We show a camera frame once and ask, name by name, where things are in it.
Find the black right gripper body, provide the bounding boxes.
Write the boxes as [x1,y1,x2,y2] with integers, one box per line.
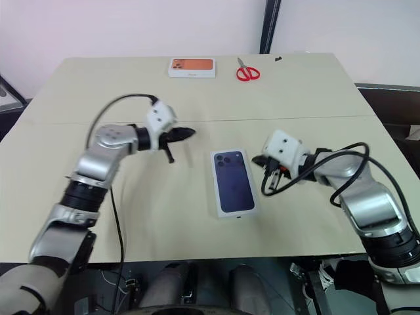
[261,156,284,175]

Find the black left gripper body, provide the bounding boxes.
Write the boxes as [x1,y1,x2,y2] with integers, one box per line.
[158,127,180,148]

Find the white box orange phone print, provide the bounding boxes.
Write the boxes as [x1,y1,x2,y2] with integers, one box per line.
[168,58,217,79]

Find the grey rounded shape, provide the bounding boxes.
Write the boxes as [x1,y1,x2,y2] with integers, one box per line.
[228,264,283,311]
[144,261,200,309]

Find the black side furniture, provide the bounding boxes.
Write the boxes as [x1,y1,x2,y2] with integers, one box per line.
[355,81,420,165]

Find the black framed equipment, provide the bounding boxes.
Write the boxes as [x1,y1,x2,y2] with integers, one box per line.
[0,72,28,115]

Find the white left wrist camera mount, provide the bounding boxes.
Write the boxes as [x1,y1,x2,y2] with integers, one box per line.
[144,100,179,150]

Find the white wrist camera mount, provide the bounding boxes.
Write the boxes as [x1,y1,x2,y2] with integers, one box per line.
[261,129,311,177]
[144,100,179,150]

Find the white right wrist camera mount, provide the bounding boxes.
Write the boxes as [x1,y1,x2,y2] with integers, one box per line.
[261,129,311,177]

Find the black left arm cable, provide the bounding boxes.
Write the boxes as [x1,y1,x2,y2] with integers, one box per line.
[85,94,159,289]

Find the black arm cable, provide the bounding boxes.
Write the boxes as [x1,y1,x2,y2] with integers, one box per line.
[85,94,159,289]
[261,142,420,245]

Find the red handled scissors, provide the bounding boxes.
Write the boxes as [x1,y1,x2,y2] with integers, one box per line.
[235,57,262,82]

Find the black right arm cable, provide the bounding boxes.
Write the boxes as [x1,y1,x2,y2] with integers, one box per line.
[261,142,420,245]

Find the black vertical post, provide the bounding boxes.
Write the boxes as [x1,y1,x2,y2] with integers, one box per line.
[259,0,283,54]

